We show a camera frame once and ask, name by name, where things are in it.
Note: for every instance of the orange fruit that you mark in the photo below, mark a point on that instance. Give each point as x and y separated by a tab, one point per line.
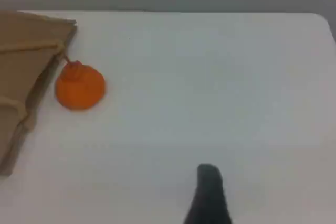
80	90

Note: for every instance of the brown jute tote bag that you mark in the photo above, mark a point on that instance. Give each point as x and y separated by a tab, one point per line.
23	58

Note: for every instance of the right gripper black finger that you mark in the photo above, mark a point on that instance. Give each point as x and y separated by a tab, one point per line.
208	197

